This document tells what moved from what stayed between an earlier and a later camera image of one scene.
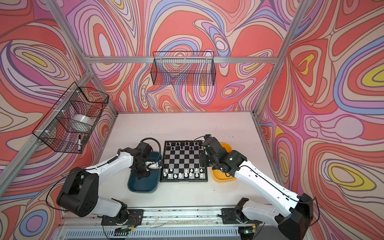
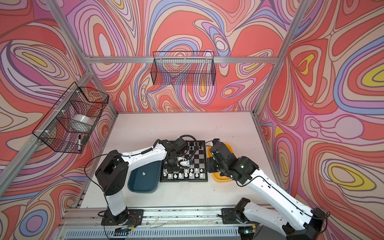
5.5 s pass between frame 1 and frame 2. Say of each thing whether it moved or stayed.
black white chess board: stayed
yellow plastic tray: stayed
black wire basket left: stayed
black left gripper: moved
